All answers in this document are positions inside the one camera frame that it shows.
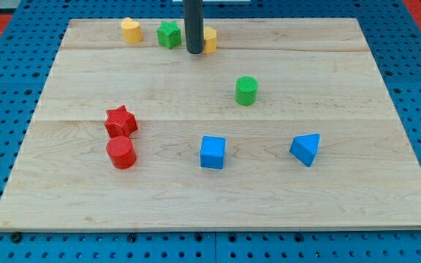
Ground yellow pentagon block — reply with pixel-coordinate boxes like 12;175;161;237
203;26;217;54

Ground red star block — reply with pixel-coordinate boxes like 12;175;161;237
105;105;138;138

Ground light wooden board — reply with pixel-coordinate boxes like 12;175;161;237
0;18;421;233

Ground green star block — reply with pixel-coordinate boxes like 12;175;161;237
156;20;182;50

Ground green cylinder block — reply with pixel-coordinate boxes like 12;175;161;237
235;76;259;106

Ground red cylinder block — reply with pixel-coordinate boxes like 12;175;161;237
106;136;137;169

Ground yellow heart block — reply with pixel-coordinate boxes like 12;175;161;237
121;18;143;44

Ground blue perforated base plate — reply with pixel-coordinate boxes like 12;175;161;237
0;0;421;262

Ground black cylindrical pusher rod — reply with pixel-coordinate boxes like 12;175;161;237
183;0;204;54

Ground blue triangular prism block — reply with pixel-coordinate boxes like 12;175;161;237
289;134;321;167

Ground blue cube block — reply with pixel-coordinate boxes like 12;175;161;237
200;136;226;169

